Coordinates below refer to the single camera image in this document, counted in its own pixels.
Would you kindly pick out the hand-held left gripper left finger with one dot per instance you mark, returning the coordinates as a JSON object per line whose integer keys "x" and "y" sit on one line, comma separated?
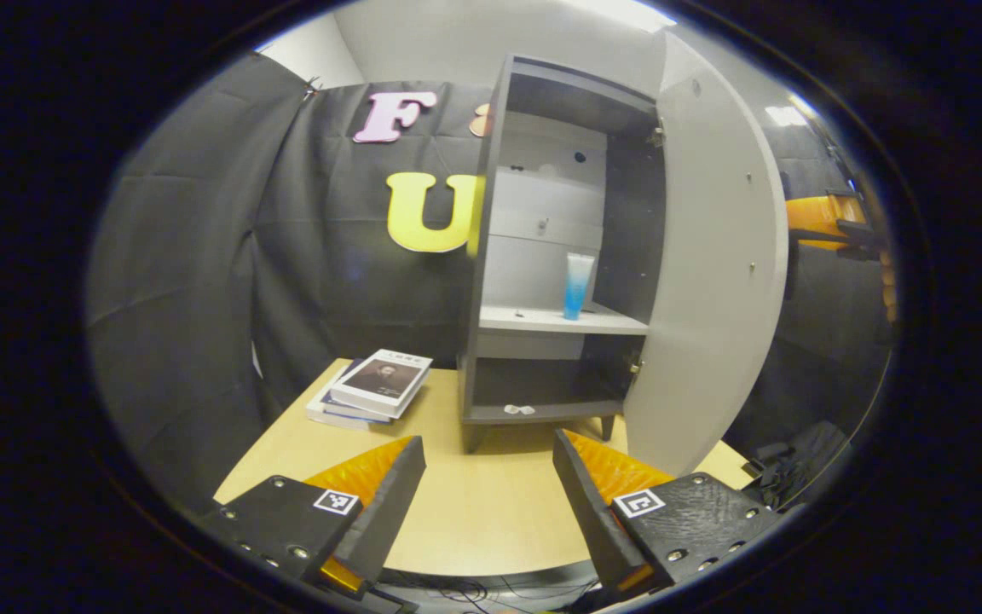
{"x": 389, "y": 512}

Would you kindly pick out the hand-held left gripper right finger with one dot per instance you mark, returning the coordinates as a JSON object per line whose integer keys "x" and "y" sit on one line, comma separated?
{"x": 589, "y": 512}

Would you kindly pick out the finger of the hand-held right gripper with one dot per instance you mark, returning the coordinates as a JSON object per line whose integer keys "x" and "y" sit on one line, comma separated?
{"x": 815, "y": 217}

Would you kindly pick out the blue tube bottle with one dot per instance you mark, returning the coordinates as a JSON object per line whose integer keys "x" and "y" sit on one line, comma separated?
{"x": 578, "y": 286}

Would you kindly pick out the dark grey cabinet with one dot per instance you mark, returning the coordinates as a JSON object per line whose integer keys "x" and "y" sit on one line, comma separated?
{"x": 542, "y": 256}

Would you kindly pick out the small ceiling light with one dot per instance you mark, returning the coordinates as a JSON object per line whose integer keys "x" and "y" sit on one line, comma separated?
{"x": 787, "y": 116}

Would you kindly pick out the blue-edged white book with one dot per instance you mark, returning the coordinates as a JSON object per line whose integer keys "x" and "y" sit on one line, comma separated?
{"x": 325, "y": 409}

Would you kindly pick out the small clear object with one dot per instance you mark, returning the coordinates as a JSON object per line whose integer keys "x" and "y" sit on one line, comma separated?
{"x": 519, "y": 409}

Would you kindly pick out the white book with dark picture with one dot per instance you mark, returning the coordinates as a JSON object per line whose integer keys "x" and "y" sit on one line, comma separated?
{"x": 384, "y": 379}

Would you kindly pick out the large ceiling light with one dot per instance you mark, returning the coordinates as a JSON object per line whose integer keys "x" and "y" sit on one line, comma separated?
{"x": 619, "y": 12}

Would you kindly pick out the black backdrop cloth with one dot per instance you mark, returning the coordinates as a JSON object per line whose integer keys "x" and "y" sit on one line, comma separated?
{"x": 201, "y": 256}

